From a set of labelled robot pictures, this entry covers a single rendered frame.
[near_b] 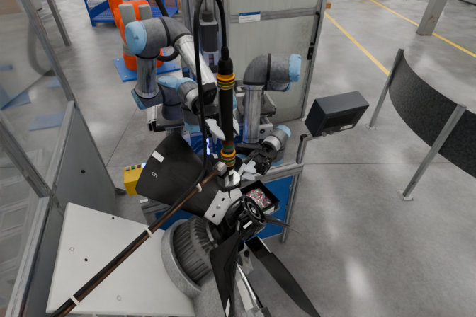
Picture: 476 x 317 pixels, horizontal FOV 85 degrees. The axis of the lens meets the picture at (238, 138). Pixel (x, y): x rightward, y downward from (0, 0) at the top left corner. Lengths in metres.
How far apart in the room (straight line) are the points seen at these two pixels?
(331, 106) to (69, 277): 1.17
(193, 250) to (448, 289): 1.98
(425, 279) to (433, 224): 0.53
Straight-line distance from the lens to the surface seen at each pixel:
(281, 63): 1.13
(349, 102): 1.42
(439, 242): 2.70
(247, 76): 1.15
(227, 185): 0.83
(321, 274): 2.17
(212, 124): 0.72
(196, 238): 0.85
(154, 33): 1.14
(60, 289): 0.70
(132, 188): 1.25
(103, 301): 0.73
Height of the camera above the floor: 1.92
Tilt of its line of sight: 39 degrees down
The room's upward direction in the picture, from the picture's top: straight up
